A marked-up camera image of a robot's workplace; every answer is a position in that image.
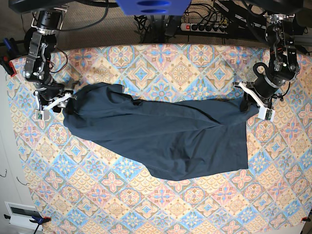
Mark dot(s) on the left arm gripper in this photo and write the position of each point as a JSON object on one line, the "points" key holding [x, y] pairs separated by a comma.
{"points": [[265, 87]]}

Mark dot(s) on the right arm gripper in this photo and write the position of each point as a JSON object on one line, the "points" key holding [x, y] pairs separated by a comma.
{"points": [[53, 97]]}

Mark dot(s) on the dark blue t-shirt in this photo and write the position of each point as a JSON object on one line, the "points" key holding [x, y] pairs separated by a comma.
{"points": [[174, 141]]}

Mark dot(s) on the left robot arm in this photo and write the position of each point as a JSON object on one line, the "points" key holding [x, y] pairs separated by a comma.
{"points": [[283, 66]]}

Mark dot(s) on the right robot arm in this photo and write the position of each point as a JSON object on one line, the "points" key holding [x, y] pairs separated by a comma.
{"points": [[38, 65]]}

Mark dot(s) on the black round stool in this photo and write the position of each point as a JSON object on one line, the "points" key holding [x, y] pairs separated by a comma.
{"points": [[27, 38]]}

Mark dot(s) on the white power strip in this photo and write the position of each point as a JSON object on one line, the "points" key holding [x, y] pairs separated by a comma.
{"points": [[204, 28]]}

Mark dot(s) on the patterned tablecloth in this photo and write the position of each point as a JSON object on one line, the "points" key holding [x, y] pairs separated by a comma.
{"points": [[87, 189]]}

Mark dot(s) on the white floor vent box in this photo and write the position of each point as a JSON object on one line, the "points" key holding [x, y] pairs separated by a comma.
{"points": [[20, 215]]}

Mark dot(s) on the blue clamp lower left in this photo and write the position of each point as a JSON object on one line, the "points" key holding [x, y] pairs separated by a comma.
{"points": [[36, 220]]}

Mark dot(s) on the orange clamp lower right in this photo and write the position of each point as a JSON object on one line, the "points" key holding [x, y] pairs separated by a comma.
{"points": [[306, 219]]}

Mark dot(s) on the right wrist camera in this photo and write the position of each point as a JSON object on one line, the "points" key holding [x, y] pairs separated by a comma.
{"points": [[42, 115]]}

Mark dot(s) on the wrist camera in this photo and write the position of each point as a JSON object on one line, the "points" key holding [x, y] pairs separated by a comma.
{"points": [[42, 115], [266, 114]]}

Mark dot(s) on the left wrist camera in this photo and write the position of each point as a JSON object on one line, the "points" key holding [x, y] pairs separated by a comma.
{"points": [[266, 114]]}

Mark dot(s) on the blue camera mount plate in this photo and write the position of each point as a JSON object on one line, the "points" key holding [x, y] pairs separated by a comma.
{"points": [[153, 7]]}

